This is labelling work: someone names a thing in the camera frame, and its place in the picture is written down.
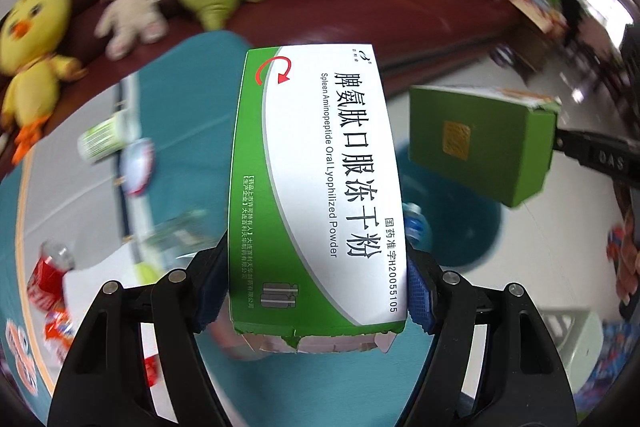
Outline blue label plastic bottle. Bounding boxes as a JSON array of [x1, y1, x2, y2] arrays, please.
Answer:
[[402, 202, 433, 253]]

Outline lime green round container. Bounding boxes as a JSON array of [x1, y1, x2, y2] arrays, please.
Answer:
[[131, 261, 163, 285]]

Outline yellow duck plush toy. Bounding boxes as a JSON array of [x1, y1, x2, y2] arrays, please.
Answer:
[[0, 0, 88, 160]]

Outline white green plastic bottle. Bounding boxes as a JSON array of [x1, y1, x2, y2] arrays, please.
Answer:
[[77, 112, 138, 162]]

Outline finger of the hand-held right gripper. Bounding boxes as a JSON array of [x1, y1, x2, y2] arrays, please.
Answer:
[[550, 127, 640, 185]]

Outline dark furniture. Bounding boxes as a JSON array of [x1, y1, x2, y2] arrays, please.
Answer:
[[565, 0, 640, 108]]

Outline beige bear plush toy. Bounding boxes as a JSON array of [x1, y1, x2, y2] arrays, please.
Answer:
[[95, 0, 173, 60]]

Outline red soda can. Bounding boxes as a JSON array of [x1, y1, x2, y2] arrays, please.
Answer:
[[25, 242, 76, 313]]

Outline white plastic basket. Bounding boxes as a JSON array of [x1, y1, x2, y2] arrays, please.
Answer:
[[537, 307, 603, 400]]

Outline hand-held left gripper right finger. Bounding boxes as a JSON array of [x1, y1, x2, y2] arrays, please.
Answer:
[[402, 237, 581, 427]]

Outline clear plastic bottle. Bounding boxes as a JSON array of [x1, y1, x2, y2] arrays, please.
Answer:
[[145, 207, 216, 258]]

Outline green cardboard box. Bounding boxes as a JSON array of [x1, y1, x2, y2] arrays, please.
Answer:
[[407, 84, 562, 208]]

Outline teal white tablecloth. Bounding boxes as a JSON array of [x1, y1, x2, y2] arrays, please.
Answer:
[[0, 32, 441, 427]]

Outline blue patterned mat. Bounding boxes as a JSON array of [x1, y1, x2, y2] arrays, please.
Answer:
[[575, 322, 640, 408]]

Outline green white medicine box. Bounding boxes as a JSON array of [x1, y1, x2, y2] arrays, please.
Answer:
[[225, 44, 407, 355]]

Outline colourful toy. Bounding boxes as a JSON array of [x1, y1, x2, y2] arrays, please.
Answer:
[[607, 187, 640, 318]]

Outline orange snack packet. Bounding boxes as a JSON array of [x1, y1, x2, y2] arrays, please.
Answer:
[[42, 307, 81, 358]]

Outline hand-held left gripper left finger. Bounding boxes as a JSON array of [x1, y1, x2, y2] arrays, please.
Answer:
[[47, 232, 236, 427]]

